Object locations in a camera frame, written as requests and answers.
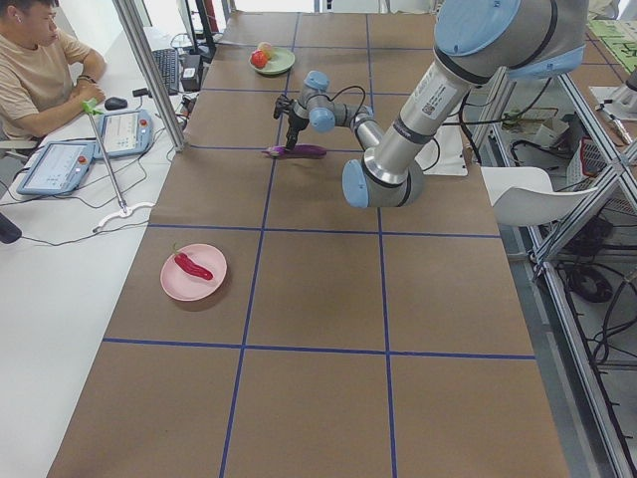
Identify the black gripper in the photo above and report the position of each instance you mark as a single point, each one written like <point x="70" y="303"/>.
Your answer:
<point x="297" y="120"/>

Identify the purple eggplant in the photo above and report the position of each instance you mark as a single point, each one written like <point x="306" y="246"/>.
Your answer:
<point x="299" y="151"/>

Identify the red pomegranate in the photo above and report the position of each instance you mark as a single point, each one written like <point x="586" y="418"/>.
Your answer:
<point x="259" y="59"/>

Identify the pink yellow peach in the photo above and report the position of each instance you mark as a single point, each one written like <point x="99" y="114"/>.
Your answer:
<point x="267" y="49"/>

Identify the red chili pepper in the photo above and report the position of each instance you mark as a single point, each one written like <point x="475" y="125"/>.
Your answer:
<point x="190" y="267"/>

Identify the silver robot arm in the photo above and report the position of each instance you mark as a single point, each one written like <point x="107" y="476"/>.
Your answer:
<point x="472" y="40"/>

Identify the green plate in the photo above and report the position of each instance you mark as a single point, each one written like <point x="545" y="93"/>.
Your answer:
<point x="282" y="61"/>

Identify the black keyboard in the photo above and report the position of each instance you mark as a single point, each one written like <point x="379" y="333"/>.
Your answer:
<point x="168" y="65"/>

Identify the far teach pendant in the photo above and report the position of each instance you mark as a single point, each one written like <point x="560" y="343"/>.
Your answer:
<point x="126" y="133"/>

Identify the teach pendant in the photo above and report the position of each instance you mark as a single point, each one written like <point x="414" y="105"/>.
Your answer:
<point x="58" y="169"/>
<point x="126" y="133"/>

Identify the black computer mouse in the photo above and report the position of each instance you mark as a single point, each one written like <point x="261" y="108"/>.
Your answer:
<point x="115" y="103"/>

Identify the pink plate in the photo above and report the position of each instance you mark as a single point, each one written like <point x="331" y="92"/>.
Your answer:
<point x="180" y="286"/>

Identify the metal reacher stick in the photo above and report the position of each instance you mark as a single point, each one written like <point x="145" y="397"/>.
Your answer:
<point x="90" y="108"/>

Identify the near teach pendant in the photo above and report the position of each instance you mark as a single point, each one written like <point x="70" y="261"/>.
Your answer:
<point x="58" y="169"/>

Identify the white chair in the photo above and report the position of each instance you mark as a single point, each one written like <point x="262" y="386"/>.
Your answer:
<point x="523" y="196"/>

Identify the seated person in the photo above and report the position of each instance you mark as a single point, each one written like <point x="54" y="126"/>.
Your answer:
<point x="46" y="74"/>

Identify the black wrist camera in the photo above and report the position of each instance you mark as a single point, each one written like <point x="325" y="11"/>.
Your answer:
<point x="283" y="106"/>

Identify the white camera pillar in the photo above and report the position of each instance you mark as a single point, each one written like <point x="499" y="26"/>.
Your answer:
<point x="444" y="153"/>

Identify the aluminium frame post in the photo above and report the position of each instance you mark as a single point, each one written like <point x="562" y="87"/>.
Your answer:
<point x="132" y="26"/>

